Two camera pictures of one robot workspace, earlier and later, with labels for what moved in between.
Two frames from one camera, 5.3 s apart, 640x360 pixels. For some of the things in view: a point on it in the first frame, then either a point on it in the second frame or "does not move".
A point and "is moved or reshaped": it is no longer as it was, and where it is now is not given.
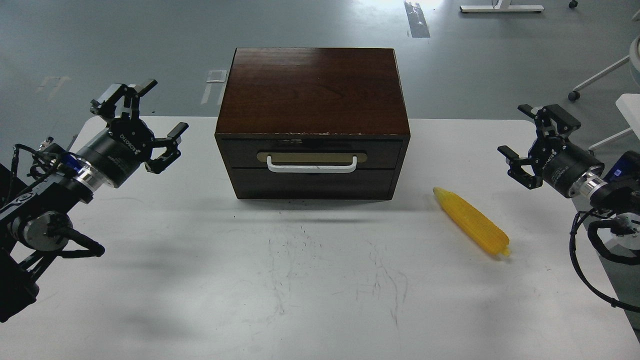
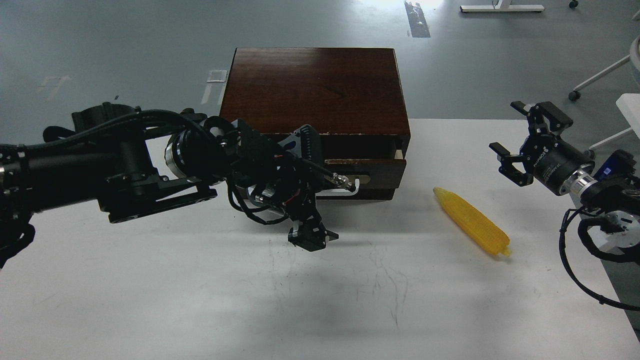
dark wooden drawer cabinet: [313, 123] does not move
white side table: [628, 105] does not move
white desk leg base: [503, 6] does not move
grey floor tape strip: [418, 24] does not move
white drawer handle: [312, 169] → [357, 184]
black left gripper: [117, 153] → [282, 177]
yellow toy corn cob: [478, 226] does not move
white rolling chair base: [634, 57] does not move
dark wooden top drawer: [370, 153] is moved or reshaped
